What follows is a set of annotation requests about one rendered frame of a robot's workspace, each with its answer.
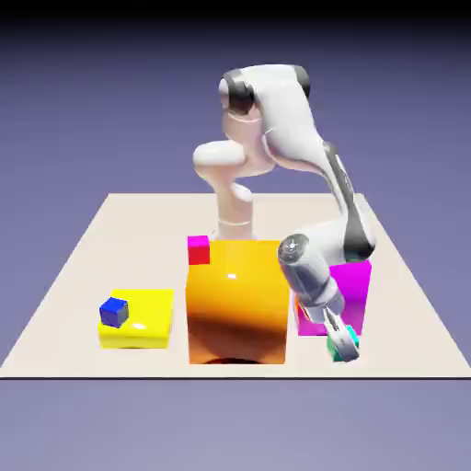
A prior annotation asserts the large magenta box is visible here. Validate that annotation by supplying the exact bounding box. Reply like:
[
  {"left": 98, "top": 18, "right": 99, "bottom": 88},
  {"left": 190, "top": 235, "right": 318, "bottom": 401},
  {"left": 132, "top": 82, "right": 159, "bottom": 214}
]
[{"left": 293, "top": 258, "right": 373, "bottom": 337}]

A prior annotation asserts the small teal cube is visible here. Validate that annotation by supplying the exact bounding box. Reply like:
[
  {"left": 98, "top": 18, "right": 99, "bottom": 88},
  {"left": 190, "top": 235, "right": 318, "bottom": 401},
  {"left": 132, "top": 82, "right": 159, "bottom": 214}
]
[{"left": 327, "top": 325, "right": 361, "bottom": 363}]

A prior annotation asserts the small red cube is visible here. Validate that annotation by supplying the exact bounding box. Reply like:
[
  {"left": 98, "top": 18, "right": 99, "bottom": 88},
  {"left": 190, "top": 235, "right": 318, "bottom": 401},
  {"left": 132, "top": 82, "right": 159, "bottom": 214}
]
[{"left": 187, "top": 235, "right": 212, "bottom": 267}]

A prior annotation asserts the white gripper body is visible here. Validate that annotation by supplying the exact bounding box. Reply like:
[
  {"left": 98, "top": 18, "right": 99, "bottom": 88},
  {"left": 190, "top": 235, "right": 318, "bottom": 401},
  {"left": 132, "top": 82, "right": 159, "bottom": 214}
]
[{"left": 322, "top": 306, "right": 361, "bottom": 363}]

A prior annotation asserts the large orange box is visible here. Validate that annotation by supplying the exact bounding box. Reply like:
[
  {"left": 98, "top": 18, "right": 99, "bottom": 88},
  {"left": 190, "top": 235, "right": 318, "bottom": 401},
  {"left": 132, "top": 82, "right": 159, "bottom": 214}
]
[{"left": 185, "top": 238, "right": 292, "bottom": 366}]

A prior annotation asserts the large yellow box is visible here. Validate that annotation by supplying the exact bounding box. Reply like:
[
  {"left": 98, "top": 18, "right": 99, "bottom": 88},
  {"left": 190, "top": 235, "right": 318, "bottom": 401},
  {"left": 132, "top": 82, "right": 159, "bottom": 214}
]
[{"left": 97, "top": 288, "right": 175, "bottom": 350}]

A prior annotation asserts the small blue cube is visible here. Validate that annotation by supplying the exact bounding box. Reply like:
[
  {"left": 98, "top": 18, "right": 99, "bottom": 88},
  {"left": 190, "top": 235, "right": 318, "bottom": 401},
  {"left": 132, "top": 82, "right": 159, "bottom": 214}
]
[{"left": 98, "top": 296, "right": 131, "bottom": 329}]

